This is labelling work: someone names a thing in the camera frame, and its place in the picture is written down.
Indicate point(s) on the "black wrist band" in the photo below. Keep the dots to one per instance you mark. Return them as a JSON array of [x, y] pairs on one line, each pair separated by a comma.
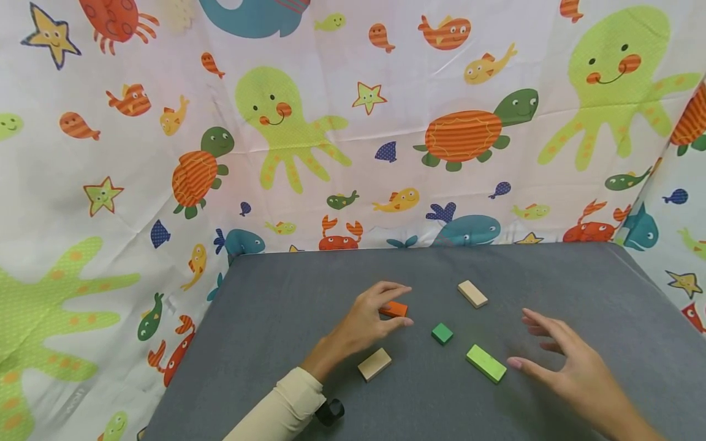
[[330, 411]]

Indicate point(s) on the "light green wooden block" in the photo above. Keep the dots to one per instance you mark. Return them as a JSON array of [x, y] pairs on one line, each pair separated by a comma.
[[486, 363]]

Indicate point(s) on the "natural wooden block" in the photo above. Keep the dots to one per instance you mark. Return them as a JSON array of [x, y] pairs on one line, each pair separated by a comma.
[[375, 364], [472, 294]]

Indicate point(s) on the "person's right hand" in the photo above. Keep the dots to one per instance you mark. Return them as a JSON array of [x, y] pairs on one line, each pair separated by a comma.
[[579, 373]]

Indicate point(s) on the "dark green wooden cube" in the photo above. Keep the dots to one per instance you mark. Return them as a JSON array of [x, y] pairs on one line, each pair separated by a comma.
[[442, 334]]

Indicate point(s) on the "person's left forearm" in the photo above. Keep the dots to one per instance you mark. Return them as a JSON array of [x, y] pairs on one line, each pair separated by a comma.
[[281, 407]]

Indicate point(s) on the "person's right forearm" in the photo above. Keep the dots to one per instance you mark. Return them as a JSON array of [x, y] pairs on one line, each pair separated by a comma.
[[634, 427]]

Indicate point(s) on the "person's left hand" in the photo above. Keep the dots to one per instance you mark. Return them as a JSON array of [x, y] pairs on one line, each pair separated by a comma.
[[356, 324]]

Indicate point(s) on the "orange wooden block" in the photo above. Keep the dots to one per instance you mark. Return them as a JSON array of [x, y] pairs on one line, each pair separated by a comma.
[[395, 310]]

